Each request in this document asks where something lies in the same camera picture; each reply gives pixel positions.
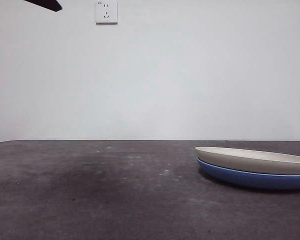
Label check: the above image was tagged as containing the blue round plate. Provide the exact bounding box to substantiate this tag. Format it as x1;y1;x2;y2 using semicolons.
196;158;300;192

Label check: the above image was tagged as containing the white round plate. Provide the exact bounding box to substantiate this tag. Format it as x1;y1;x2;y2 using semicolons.
194;146;300;176

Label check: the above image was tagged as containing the white wall socket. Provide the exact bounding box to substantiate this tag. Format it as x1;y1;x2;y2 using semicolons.
94;1;118;25

